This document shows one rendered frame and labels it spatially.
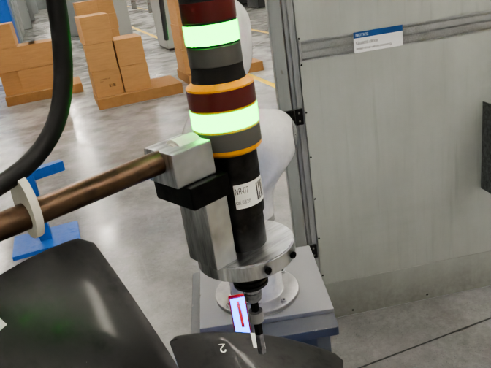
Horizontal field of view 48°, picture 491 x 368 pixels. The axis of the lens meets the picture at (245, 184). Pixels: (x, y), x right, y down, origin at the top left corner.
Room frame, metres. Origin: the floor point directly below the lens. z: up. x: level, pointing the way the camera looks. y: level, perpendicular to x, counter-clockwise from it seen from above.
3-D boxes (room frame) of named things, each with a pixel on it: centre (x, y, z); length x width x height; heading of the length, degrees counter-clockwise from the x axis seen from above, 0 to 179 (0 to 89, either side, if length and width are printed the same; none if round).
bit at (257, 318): (0.35, 0.01, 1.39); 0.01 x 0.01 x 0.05
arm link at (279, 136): (1.07, -0.03, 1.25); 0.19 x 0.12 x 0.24; 82
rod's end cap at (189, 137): (0.32, 0.03, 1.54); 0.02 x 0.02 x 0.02; 40
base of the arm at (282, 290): (1.07, 0.01, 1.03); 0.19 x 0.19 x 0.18
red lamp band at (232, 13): (0.35, 0.01, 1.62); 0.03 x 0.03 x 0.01
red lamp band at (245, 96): (0.35, 0.01, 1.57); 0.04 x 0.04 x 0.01
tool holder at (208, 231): (0.34, 0.01, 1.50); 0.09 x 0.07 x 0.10; 130
